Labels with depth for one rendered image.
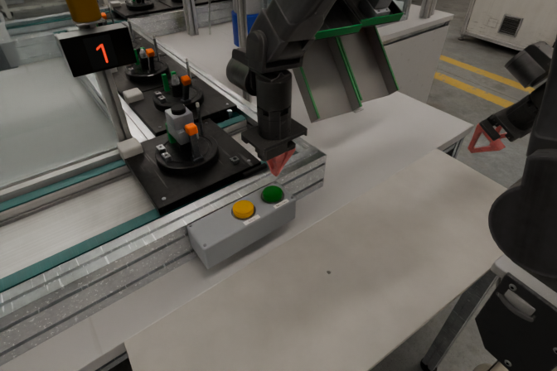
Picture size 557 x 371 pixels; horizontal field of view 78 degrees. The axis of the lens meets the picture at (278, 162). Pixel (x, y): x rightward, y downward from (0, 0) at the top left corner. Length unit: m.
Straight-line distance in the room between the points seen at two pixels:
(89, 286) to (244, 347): 0.28
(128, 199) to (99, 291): 0.22
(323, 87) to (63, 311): 0.72
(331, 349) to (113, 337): 0.36
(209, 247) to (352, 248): 0.30
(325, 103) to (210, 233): 0.45
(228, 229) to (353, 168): 0.43
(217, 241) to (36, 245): 0.36
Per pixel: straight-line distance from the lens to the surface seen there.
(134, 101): 1.09
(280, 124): 0.56
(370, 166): 0.97
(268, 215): 0.67
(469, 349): 1.75
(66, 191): 0.88
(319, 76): 0.93
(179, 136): 0.74
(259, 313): 0.67
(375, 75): 1.04
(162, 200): 0.72
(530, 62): 0.81
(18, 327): 0.71
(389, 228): 0.81
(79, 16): 0.75
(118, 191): 0.85
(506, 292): 0.59
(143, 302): 0.72
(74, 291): 0.69
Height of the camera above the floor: 1.45
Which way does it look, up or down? 38 degrees down
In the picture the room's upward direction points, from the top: straight up
